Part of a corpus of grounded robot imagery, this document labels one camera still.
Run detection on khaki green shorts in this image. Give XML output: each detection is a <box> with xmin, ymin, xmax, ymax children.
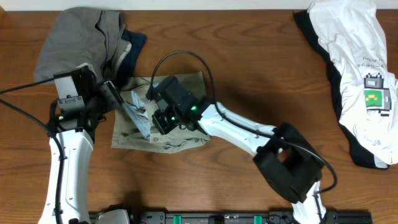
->
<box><xmin>111</xmin><ymin>77</ymin><xmax>211</xmax><ymax>154</ymax></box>

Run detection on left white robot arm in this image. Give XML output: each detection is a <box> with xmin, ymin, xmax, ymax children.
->
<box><xmin>39</xmin><ymin>80</ymin><xmax>123</xmax><ymax>223</ymax></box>

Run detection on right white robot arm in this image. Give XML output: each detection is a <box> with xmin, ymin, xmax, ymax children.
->
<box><xmin>153</xmin><ymin>98</ymin><xmax>327</xmax><ymax>223</ymax></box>

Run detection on folded navy garment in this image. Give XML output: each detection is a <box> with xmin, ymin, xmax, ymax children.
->
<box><xmin>114</xmin><ymin>30</ymin><xmax>147</xmax><ymax>89</ymax></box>

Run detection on folded grey garment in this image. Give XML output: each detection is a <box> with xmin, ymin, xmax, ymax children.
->
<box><xmin>34</xmin><ymin>7</ymin><xmax>132</xmax><ymax>82</ymax></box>

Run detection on black garment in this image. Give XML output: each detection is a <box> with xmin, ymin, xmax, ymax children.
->
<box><xmin>293</xmin><ymin>11</ymin><xmax>389</xmax><ymax>170</ymax></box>

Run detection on white printed t-shirt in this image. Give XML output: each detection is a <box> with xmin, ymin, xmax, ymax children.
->
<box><xmin>307</xmin><ymin>0</ymin><xmax>397</xmax><ymax>169</ymax></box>

